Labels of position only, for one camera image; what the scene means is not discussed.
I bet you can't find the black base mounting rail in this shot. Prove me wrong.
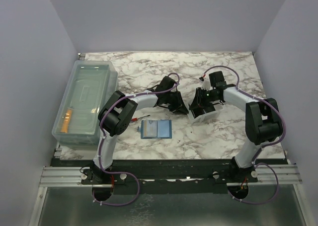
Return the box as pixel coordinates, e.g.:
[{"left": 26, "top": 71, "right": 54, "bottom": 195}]
[{"left": 50, "top": 158, "right": 288, "bottom": 199}]

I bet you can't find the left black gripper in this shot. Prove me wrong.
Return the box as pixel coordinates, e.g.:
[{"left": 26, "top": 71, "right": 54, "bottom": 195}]
[{"left": 163, "top": 91, "right": 188, "bottom": 115}]

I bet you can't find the aluminium extrusion rail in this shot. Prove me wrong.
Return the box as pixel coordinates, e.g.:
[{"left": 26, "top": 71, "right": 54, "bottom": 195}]
[{"left": 39, "top": 164, "right": 303, "bottom": 188}]

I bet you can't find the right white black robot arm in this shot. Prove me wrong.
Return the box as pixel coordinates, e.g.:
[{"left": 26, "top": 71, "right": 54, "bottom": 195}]
[{"left": 188, "top": 71, "right": 284, "bottom": 182}]

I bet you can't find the white magnetic stripe card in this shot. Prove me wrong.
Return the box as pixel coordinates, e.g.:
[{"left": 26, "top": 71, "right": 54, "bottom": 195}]
[{"left": 143, "top": 120, "right": 158, "bottom": 138}]

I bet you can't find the blue red screwdriver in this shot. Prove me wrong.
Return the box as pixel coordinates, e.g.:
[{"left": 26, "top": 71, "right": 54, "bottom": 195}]
[{"left": 130, "top": 115, "right": 150, "bottom": 123}]

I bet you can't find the clear acrylic card box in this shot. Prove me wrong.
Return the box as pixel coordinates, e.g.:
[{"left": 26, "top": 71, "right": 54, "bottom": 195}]
[{"left": 187, "top": 103, "right": 223, "bottom": 124}]

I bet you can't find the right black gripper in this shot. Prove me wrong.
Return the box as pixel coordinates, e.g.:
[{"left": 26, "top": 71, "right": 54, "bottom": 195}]
[{"left": 190, "top": 87, "right": 219, "bottom": 111}]

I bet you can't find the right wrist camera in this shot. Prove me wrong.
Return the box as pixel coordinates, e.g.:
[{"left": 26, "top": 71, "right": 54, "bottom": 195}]
[{"left": 199, "top": 76, "right": 211, "bottom": 90}]

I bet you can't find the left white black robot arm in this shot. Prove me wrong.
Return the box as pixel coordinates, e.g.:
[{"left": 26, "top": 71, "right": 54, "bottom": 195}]
[{"left": 93, "top": 74, "right": 188, "bottom": 184}]

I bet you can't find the clear plastic storage bin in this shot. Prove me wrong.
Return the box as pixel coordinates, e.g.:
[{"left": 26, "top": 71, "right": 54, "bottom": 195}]
[{"left": 52, "top": 60, "right": 118, "bottom": 149}]

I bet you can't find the orange tool in bin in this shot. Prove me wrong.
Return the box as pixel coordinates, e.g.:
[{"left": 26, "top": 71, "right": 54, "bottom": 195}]
[{"left": 61, "top": 108, "right": 73, "bottom": 133}]

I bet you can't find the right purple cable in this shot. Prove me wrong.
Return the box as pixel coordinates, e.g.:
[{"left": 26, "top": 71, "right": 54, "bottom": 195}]
[{"left": 202, "top": 66, "right": 289, "bottom": 205}]

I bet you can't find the teal leather card holder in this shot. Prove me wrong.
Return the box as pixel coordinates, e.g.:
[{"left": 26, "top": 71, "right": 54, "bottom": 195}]
[{"left": 138, "top": 120, "right": 172, "bottom": 139}]

